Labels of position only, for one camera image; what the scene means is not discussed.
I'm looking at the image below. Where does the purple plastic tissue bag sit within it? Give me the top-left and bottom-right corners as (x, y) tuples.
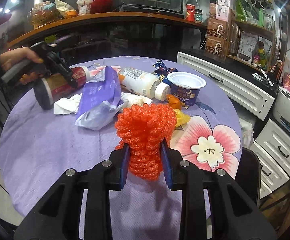
(75, 66), (127, 131)

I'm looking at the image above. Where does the blue snack wrapper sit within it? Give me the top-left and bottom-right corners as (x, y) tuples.
(153, 60), (178, 86)

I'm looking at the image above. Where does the orange foam fruit net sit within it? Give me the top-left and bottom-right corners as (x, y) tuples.
(115, 103), (177, 181)

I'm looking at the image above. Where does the orange peel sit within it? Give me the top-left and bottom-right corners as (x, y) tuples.
(167, 94), (185, 110)

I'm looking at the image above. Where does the white tissue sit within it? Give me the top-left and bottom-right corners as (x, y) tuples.
(120, 92), (152, 113)
(53, 94), (82, 115)

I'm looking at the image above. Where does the person's left hand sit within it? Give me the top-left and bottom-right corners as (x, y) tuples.
(0, 47), (43, 85)

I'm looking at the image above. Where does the black chair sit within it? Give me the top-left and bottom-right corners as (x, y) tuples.
(235, 147), (261, 206)

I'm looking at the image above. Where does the glass fruit bowl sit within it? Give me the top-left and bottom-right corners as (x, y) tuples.
(27, 1), (59, 29)

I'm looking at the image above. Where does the snack bag on counter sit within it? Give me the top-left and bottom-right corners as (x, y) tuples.
(54, 0), (78, 18)

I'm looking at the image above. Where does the plastic drink cup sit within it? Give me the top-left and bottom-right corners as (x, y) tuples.
(77, 0), (93, 16)

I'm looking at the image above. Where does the white drawer cabinet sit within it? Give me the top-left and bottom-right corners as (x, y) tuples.
(177, 52), (290, 198)

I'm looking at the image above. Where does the red ceramic vase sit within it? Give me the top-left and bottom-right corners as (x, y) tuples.
(90, 0), (113, 14)

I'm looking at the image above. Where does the white orange drink bottle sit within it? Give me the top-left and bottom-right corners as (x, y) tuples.
(118, 68), (170, 101)

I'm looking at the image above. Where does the yellow foam fruit net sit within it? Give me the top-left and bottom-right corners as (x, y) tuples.
(174, 109), (191, 128)

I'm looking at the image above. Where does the blue yogurt cup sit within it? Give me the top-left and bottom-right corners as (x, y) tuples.
(167, 72), (206, 106)

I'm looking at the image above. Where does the red tin can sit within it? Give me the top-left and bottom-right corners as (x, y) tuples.
(185, 4), (195, 22)

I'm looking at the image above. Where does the wooden counter top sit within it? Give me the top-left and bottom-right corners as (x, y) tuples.
(5, 12), (207, 49)

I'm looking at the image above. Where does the glass jar with lid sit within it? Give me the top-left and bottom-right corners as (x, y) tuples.
(194, 9), (203, 24)

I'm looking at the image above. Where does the brown coffee box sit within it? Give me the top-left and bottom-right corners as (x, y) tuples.
(207, 18), (227, 38)
(205, 35), (226, 60)

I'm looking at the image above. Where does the wooden shelf rack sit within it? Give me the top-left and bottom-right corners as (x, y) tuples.
(225, 12), (277, 72)

